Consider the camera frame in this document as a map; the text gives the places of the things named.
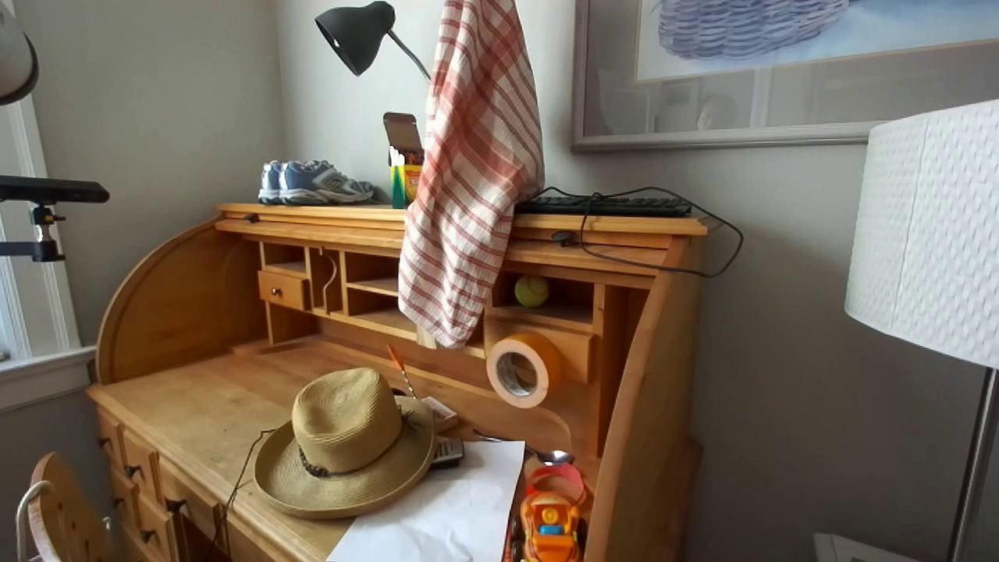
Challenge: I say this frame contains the white small notepad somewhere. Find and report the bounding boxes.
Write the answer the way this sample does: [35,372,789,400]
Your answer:
[390,390,462,434]

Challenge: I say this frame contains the black desk lamp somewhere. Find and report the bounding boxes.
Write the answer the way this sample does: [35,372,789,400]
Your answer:
[312,0,434,85]

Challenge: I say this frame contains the green yellow open box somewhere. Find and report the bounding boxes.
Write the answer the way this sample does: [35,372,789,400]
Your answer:
[382,109,428,208]

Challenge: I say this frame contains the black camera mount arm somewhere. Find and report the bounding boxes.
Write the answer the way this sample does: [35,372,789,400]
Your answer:
[0,171,112,265]

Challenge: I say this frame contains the black keyboard cable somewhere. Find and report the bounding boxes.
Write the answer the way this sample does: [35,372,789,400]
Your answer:
[524,182,750,282]

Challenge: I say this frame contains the black computer keyboard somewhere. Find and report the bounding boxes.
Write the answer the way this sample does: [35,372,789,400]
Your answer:
[516,189,697,223]

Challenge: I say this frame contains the blue grey sneaker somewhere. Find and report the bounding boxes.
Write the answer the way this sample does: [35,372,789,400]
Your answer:
[277,155,378,206]
[255,155,289,206]

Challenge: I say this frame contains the white floor box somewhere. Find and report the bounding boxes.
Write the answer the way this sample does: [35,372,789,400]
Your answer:
[813,532,921,562]

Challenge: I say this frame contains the white paper sheet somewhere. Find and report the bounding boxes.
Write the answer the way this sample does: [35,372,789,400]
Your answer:
[326,438,532,562]

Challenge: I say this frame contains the red white striped towel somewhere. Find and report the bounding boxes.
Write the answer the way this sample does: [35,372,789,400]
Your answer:
[393,0,550,354]

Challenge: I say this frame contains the orange toy truck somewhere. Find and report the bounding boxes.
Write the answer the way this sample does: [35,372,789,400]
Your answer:
[516,446,593,562]

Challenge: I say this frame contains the dark small handheld device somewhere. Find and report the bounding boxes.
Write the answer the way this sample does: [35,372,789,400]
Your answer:
[428,434,467,472]

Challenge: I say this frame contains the small wooden knob drawer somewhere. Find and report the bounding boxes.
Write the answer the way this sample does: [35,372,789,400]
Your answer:
[255,265,312,315]

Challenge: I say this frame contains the silver framed blue picture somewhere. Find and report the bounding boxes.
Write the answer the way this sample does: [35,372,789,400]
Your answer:
[567,0,999,155]

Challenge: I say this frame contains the wooden chair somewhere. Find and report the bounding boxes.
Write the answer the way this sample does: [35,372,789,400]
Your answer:
[11,450,112,562]

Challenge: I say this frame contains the wooden roll-top desk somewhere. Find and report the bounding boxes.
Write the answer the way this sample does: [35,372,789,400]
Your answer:
[85,201,720,562]

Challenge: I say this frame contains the white floor lamp shade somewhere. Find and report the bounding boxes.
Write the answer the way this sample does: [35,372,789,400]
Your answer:
[844,96,999,372]

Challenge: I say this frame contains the tan straw hat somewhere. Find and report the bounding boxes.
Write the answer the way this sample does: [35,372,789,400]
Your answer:
[213,365,438,522]

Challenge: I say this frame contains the brown packing tape roll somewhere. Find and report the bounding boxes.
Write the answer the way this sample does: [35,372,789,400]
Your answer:
[483,330,565,412]

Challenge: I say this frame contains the white window frame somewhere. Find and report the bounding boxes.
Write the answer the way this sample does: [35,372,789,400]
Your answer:
[0,91,99,415]

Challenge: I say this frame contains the yellow-green tennis ball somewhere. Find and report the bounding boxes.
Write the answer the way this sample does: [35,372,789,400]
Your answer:
[513,273,551,311]

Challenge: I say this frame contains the silver floor lamp pole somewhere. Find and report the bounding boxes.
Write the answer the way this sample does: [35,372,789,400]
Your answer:
[947,365,999,562]

